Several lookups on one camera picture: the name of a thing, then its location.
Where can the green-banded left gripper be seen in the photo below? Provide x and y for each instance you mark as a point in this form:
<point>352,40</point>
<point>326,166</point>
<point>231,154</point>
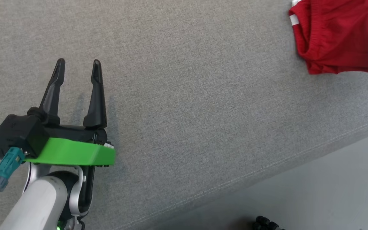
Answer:
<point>75,151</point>

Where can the grey fabric sofa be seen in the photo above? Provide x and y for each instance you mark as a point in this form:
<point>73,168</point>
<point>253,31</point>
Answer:
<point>203,111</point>

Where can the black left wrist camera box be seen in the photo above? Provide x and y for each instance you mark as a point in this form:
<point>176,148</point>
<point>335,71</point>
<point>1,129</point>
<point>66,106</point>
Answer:
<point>18,134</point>

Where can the red white-striped shorts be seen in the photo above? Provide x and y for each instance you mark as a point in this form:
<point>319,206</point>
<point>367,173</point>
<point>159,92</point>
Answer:
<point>334,35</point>

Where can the teal left camera connector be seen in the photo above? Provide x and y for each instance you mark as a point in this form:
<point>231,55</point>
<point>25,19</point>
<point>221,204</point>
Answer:
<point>8,163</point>

